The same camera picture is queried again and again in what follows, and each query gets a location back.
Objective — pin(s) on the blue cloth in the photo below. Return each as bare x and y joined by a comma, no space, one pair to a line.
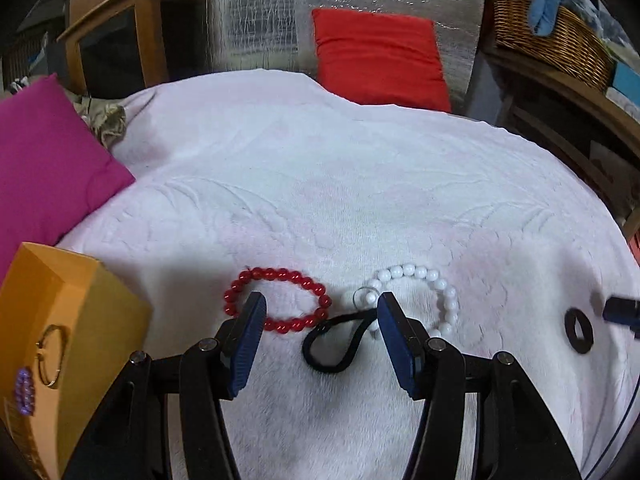
541,16

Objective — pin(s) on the magenta pillow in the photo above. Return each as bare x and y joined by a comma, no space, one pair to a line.
54,172

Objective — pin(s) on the wicker basket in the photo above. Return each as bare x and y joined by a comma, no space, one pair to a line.
572,47

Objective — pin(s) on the beige crumpled cloth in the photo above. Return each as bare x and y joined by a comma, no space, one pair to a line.
106,119

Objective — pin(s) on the wooden cabinet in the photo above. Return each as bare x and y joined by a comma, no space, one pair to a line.
115,48

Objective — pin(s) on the wooden shelf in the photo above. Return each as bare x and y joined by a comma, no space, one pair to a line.
576,123

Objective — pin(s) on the small red pillow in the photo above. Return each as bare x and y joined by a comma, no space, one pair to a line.
374,58

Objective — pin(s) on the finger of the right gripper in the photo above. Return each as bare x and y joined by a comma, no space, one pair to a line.
623,311

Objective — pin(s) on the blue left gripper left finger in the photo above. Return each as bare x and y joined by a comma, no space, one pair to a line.
238,341

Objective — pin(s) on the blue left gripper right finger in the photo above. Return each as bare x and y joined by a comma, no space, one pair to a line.
403,343

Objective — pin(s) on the white bed blanket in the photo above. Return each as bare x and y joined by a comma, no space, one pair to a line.
263,168

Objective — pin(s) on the orange cardboard tray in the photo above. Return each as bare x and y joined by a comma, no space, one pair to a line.
68,325

